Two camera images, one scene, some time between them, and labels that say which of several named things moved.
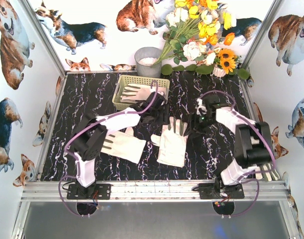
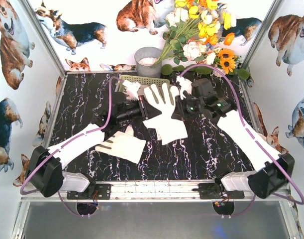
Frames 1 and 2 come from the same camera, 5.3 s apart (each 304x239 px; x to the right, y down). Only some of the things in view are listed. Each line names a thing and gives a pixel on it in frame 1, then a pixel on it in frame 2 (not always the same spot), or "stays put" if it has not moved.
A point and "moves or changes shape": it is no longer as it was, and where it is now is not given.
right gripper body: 196,123 → 181,108
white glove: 172,142 moves or changes shape
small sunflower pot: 226,62 stays put
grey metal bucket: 145,58 stays put
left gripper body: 153,115 → 144,109
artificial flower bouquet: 196,29 stays put
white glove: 125,145 stays put
